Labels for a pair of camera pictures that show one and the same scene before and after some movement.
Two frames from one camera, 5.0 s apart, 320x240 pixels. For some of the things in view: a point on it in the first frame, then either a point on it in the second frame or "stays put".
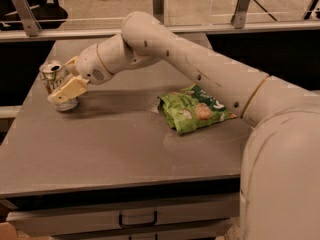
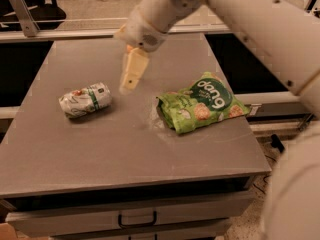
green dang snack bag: x=192 y=108 stays put
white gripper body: x=89 y=65 -> x=144 y=31
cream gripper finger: x=75 y=86 -> x=136 y=62
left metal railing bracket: x=30 y=23 stays put
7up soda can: x=52 y=74 -> x=95 y=97
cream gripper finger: x=70 y=66 -> x=122 y=29
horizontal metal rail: x=105 y=33 stays put
